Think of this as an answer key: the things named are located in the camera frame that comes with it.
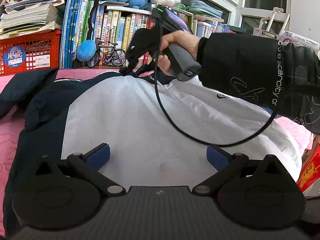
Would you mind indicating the blue plush ball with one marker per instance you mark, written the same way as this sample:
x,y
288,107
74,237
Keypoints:
x,y
86,50

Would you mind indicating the person's right hand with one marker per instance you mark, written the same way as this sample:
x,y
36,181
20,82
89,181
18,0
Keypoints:
x,y
180,45

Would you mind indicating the white and navy jacket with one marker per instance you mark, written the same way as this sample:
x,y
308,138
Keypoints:
x,y
155,132

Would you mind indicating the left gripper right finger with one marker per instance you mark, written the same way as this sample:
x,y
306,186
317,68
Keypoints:
x,y
228,167

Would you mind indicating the pink bunny towel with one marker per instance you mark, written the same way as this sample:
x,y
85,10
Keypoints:
x,y
12,126

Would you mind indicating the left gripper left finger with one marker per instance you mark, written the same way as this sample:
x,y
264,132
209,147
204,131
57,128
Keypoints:
x,y
86,166

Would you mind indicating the red plastic crate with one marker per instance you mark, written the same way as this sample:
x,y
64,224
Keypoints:
x,y
30,52

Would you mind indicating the stack of papers and books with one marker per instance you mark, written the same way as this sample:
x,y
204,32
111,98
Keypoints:
x,y
19,18

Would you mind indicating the miniature bicycle model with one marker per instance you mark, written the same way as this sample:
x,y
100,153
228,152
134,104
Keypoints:
x,y
107,53

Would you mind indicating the row of books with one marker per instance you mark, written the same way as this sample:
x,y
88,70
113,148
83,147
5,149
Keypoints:
x,y
90,19

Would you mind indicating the right forearm black sleeve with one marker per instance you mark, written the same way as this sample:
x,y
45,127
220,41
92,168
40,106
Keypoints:
x,y
264,72

